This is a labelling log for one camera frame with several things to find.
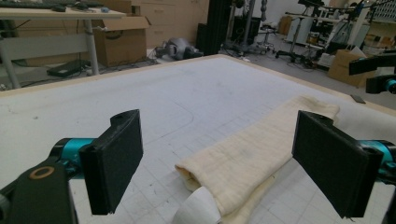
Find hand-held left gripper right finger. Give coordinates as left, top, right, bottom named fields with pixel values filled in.
left=291, top=110, right=396, bottom=218

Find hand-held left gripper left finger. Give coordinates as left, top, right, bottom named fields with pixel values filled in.
left=49, top=108, right=144, bottom=217

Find cream cloth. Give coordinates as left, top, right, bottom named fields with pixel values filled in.
left=175, top=95, right=341, bottom=224

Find small dark flat object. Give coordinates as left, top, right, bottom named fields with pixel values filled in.
left=349, top=93, right=367, bottom=105

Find small cardboard box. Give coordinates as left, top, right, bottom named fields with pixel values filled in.
left=326, top=49, right=377, bottom=89

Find black wheeled stand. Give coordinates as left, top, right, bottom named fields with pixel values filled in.
left=275, top=15, right=309, bottom=63

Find flat black device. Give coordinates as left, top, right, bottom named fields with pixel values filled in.
left=46, top=59, right=92, bottom=78

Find large open cardboard box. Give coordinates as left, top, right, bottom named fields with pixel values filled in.
left=92, top=15, right=152, bottom=68

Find grey machine on floor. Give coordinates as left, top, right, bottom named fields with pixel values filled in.
left=155, top=36, right=204, bottom=61

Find light wooden cabinet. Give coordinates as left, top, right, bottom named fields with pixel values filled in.
left=130, top=0, right=210, bottom=49

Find wooden desk with white legs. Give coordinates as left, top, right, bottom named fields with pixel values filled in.
left=0, top=7, right=127, bottom=91

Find black column stand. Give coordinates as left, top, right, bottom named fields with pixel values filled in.
left=195, top=0, right=233, bottom=57

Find black keyboard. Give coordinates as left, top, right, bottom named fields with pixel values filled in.
left=0, top=0, right=43, bottom=9

